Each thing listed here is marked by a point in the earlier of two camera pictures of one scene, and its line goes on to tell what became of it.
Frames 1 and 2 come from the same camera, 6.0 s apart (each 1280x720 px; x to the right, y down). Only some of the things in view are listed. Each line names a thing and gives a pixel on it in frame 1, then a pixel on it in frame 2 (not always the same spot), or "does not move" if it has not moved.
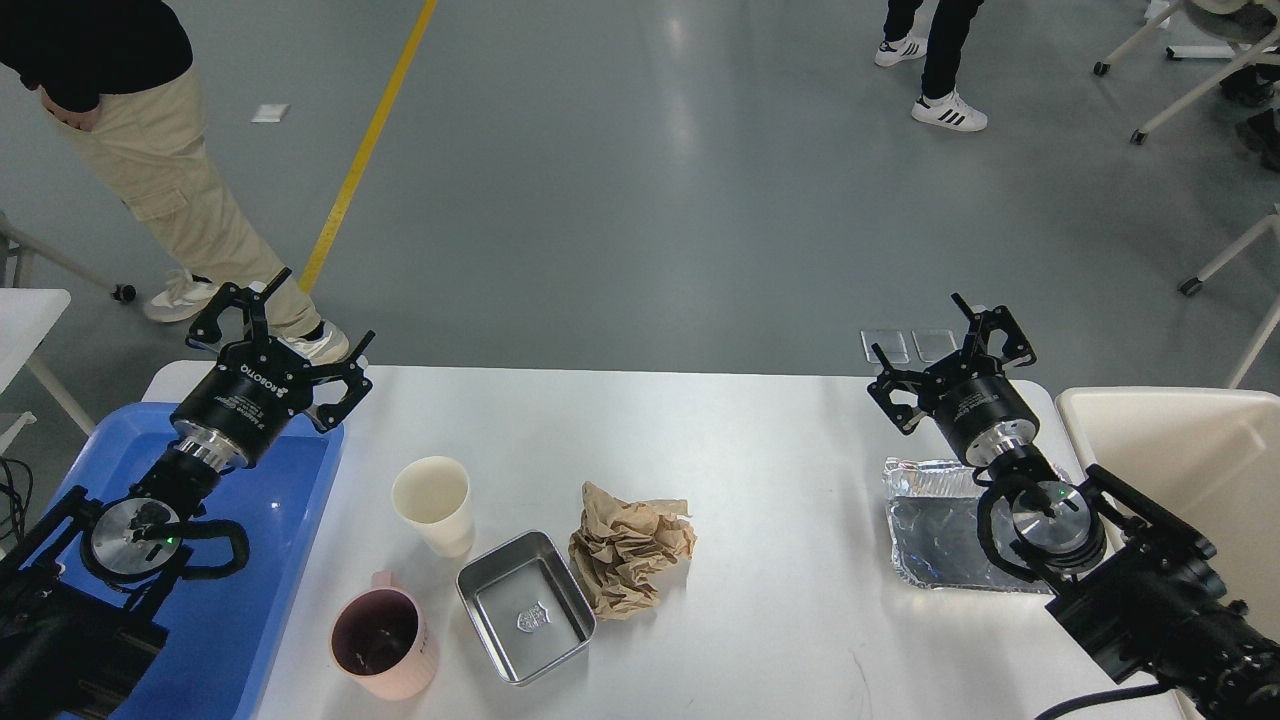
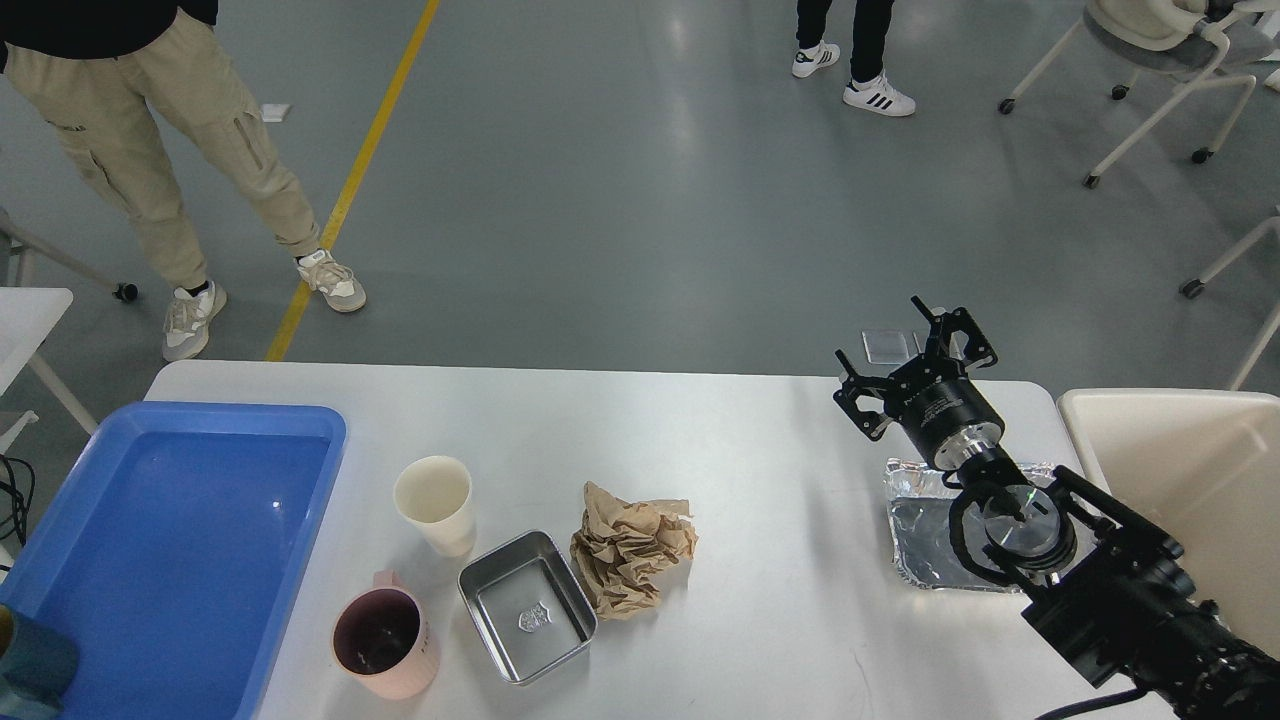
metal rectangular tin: (525, 606) does not move
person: (940, 103) -> (868, 88)
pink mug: (380, 637) does not move
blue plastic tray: (222, 626) does not move
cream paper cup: (434, 493) does not move
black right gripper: (971, 396) -> (934, 397)
